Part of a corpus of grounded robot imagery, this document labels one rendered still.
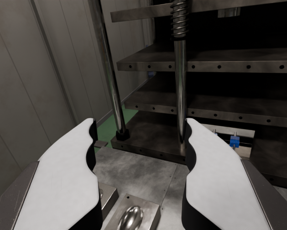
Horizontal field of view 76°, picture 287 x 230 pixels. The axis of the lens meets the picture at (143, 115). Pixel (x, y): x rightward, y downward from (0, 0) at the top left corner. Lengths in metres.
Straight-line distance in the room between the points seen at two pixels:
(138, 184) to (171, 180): 0.16
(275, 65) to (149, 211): 0.75
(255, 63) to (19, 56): 1.97
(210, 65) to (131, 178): 0.66
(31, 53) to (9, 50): 0.21
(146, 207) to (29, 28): 2.01
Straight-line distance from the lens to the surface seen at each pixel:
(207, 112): 1.01
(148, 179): 0.97
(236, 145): 1.06
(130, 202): 0.81
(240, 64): 0.91
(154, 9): 0.98
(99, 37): 1.04
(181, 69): 0.90
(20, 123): 2.23
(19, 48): 2.22
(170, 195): 0.90
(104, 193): 0.88
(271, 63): 0.92
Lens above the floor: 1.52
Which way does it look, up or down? 29 degrees down
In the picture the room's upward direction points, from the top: 8 degrees counter-clockwise
